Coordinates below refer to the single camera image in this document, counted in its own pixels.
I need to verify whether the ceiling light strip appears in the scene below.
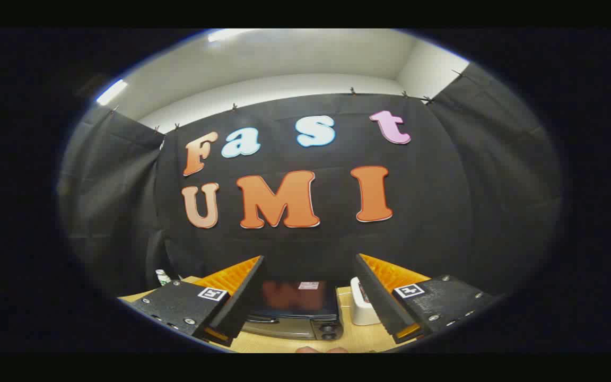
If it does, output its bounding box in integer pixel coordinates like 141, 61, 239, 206
96, 79, 128, 106
207, 29, 253, 43

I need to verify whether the white pop-up toaster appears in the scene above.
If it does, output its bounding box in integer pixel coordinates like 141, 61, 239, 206
350, 277, 381, 326

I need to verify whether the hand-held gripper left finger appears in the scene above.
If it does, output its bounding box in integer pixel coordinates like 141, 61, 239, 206
119, 255, 266, 348

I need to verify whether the black backdrop cloth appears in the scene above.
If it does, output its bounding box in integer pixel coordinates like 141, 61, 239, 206
56, 61, 563, 298

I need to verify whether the black toaster oven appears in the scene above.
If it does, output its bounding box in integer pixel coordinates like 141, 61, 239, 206
242, 280, 344, 341

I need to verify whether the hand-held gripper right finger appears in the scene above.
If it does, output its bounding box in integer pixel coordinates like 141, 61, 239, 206
351, 253, 503, 345

